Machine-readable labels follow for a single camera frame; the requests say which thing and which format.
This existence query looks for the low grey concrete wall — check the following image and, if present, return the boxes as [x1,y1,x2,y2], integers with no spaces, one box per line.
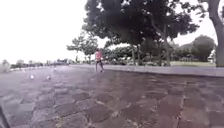
[69,63,224,78]

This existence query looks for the chequered paving slab ground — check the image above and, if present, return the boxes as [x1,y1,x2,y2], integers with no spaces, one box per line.
[0,64,224,128]

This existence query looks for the row of pale bollards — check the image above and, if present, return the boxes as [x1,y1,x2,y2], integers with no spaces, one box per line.
[8,65,58,81]

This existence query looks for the tree trunk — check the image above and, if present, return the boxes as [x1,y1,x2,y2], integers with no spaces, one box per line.
[199,0,224,68]

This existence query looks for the large dark tree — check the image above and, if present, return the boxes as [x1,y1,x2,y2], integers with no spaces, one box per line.
[66,0,200,67]

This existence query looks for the person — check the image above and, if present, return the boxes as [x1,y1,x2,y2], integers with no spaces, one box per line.
[94,48,105,73]

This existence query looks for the grass lawn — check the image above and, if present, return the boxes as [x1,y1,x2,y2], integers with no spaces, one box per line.
[168,60,217,67]

